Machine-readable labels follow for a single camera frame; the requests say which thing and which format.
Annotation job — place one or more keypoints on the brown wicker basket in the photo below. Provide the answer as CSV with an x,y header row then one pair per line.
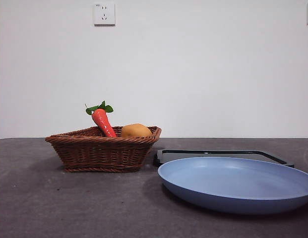
x,y
99,153

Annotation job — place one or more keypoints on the orange carrot with green leaves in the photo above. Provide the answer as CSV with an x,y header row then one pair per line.
x,y
102,121

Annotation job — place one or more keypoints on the yellow-brown potato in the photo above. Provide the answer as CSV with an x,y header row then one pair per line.
x,y
136,131

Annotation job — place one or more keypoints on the white wall socket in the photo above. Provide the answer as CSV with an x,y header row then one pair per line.
x,y
104,14

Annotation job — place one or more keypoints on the black flat tray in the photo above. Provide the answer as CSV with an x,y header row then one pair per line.
x,y
218,154

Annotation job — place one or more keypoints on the blue plate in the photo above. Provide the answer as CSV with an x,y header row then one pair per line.
x,y
230,183

